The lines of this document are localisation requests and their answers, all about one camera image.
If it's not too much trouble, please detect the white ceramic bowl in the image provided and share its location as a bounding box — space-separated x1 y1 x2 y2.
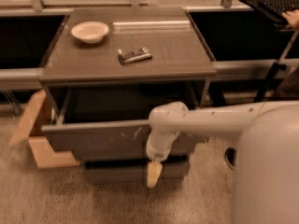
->
71 21 109 44

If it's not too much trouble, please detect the green bottle in box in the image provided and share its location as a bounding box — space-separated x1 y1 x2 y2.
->
50 108 57 124

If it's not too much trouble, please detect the grey middle drawer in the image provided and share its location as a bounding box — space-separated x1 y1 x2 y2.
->
83 155 190 185

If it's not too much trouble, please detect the black laptop stand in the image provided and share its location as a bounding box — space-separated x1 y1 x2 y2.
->
255 10 298 102

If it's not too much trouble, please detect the grey top drawer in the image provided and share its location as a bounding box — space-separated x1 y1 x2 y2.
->
40 119 206 161

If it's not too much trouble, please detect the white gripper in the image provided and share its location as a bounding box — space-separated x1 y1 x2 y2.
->
146 131 179 188

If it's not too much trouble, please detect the grey drawer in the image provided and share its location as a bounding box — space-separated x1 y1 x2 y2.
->
83 155 190 185
40 119 206 161

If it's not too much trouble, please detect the open cardboard box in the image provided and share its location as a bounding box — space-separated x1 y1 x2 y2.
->
8 90 80 169

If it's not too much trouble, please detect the person right hand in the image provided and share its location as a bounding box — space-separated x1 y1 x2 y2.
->
282 9 299 29

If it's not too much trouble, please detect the grey drawer cabinet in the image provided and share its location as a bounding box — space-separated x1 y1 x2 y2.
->
38 6 218 186

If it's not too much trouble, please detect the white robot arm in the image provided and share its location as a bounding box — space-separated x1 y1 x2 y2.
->
146 101 299 224

